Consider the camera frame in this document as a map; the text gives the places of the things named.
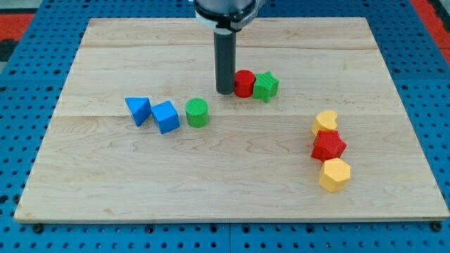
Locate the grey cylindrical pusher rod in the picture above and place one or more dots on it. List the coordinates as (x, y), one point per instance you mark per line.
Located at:
(225, 62)

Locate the red cylinder block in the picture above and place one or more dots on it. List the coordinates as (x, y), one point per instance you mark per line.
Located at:
(244, 83)

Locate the green star block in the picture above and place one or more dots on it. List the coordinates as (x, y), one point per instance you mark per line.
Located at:
(265, 86)

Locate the red star block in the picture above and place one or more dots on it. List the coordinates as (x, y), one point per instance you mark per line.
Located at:
(328, 145)

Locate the green cylinder block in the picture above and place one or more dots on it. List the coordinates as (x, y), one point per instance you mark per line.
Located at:
(197, 112)

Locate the blue cube block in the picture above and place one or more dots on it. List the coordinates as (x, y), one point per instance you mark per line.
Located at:
(165, 117)

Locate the blue triangle block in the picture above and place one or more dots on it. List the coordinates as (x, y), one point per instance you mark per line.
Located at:
(140, 109)

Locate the wooden board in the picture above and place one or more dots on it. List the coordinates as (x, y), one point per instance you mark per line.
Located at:
(251, 162)

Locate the yellow heart block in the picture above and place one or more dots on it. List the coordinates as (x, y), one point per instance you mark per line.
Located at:
(324, 121)

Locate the yellow hexagon block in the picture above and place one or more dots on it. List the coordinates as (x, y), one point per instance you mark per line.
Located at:
(334, 175)

